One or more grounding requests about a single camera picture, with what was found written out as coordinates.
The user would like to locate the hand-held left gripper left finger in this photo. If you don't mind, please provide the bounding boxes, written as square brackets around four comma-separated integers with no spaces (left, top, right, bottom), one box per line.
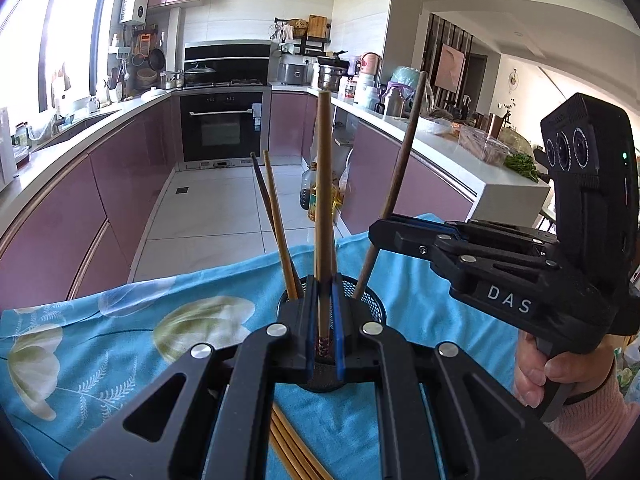
[59,274,321,480]

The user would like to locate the steel steamer pot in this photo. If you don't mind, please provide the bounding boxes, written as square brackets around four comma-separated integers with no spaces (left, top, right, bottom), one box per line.
[316,57,349,92]

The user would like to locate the brown thermos bottle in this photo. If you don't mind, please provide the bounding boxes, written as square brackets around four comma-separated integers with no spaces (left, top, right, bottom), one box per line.
[382,85,406,117]

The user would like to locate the wok with lid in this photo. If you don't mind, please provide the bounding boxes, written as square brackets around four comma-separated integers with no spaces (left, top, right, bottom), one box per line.
[184,61,218,86]

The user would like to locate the wooden slatted partition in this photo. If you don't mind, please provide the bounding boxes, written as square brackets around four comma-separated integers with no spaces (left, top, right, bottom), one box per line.
[422,14,475,111]

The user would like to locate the white microwave oven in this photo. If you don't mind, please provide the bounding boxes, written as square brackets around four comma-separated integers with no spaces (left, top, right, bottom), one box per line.
[0,107,18,191]

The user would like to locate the yellow cooking oil bottle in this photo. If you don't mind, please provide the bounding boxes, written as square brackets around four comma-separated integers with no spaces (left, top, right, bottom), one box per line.
[307,170,351,222]

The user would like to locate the patterned bamboo chopstick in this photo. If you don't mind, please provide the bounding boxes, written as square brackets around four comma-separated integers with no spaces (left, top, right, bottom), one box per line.
[314,90,337,361]
[262,149,301,302]
[250,152,303,301]
[352,71,428,301]

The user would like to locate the blue floral tablecloth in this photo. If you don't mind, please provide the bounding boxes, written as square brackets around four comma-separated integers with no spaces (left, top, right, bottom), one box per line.
[0,212,546,480]

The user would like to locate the silver rice cooker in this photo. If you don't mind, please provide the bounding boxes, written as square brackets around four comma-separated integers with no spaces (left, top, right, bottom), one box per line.
[277,57,313,86]

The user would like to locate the black dish rack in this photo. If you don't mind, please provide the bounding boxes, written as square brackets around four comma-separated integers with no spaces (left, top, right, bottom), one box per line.
[272,17,333,58]

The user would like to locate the pink kitchen base cabinets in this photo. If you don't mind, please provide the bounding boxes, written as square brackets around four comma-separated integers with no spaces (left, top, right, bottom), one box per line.
[0,90,473,311]

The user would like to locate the person's right forearm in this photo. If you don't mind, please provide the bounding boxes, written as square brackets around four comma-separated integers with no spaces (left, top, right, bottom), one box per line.
[550,360,640,480]

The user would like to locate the black built-in oven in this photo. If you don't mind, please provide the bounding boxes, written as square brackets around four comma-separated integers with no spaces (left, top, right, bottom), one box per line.
[179,91,266,163]

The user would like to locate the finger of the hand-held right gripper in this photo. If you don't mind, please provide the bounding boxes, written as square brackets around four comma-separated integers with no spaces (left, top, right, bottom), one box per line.
[368,219,562,287]
[379,213,559,246]

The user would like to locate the teal plastic bag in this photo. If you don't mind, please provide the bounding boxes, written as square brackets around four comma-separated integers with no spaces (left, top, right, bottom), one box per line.
[390,66,426,111]

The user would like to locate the black mesh utensil holder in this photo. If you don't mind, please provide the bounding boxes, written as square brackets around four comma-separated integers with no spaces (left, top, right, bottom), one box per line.
[277,272,388,393]

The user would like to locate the pink electric kettle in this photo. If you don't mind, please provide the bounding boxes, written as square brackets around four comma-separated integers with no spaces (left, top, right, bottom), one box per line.
[360,51,383,78]

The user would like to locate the clear plastic food container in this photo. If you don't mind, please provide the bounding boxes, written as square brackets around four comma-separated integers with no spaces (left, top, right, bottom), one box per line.
[457,125,511,166]

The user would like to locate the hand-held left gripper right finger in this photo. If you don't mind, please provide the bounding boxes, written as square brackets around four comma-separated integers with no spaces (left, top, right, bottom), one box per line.
[330,274,587,480]

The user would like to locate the white plastic bottle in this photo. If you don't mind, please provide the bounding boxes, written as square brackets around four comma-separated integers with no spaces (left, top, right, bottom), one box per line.
[357,75,381,111]

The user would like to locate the black range hood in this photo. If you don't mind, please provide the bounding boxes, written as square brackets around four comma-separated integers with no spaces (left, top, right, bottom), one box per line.
[184,42,272,86]

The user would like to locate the green leafy vegetables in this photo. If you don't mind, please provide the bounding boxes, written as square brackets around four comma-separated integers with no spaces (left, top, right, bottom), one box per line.
[502,152,541,183]

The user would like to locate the bunch of wooden chopsticks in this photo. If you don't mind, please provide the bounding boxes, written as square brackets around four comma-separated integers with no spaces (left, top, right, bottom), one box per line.
[269,400,333,480]

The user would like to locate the kitchen window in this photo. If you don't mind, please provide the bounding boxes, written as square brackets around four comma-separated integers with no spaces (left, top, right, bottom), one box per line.
[0,0,113,121]

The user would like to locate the clear plastic bag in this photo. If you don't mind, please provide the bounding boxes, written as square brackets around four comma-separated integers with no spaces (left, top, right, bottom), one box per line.
[27,112,57,142]

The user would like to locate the person's right hand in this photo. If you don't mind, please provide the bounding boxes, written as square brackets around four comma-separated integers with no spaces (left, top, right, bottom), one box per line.
[514,332,618,409]

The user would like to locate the white kitchen countertop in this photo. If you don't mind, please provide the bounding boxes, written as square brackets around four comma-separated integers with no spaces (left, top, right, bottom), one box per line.
[0,82,551,206]

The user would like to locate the dark sauce bottle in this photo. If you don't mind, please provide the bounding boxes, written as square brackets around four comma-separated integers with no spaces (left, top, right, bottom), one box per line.
[299,161,321,211]

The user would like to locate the framed wall picture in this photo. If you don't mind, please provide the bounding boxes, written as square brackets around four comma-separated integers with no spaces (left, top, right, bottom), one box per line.
[434,43,466,93]

